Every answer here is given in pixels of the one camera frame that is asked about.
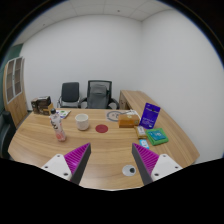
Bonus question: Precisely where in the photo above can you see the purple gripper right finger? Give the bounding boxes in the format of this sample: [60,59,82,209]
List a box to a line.
[131,142,184,186]

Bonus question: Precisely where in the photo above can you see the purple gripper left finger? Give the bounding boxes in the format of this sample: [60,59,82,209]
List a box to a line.
[41,142,92,186]

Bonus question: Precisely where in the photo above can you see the clear plastic water bottle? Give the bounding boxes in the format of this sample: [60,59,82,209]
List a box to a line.
[50,108,66,142]

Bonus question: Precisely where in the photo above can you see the small blue white card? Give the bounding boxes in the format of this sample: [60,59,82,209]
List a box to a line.
[139,139,149,149]

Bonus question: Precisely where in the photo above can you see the round grey desk grommet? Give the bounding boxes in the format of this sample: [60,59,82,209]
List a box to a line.
[122,165,136,177]

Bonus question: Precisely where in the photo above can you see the small yellow box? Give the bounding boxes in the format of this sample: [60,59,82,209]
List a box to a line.
[135,126,147,139]

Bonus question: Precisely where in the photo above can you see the white ceramic cup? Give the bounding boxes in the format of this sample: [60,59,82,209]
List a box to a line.
[75,114,89,131]

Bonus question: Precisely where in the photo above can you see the red round coaster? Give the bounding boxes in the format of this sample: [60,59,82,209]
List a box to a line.
[95,124,108,133]

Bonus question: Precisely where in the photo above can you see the orange tissue box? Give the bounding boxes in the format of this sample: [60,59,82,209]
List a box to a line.
[118,114,140,128]

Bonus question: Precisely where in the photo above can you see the colourful paper sheet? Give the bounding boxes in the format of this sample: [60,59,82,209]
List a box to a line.
[56,110,70,119]

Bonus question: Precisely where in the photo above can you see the purple standing box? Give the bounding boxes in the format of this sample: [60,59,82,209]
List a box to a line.
[140,103,160,129]

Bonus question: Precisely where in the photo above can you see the round grey white coaster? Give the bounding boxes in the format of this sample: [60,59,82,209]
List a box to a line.
[106,110,121,122]

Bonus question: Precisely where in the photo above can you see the black office chair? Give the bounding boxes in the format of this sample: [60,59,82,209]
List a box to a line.
[57,82,80,108]

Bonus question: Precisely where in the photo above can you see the grey mesh office chair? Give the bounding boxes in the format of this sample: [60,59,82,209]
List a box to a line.
[78,80,120,109]

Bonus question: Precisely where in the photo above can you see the dark chair at left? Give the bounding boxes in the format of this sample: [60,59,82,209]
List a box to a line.
[0,111,16,159]

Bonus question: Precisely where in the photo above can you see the wooden cabinet glass doors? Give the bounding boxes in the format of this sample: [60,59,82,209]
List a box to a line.
[3,57,27,127]

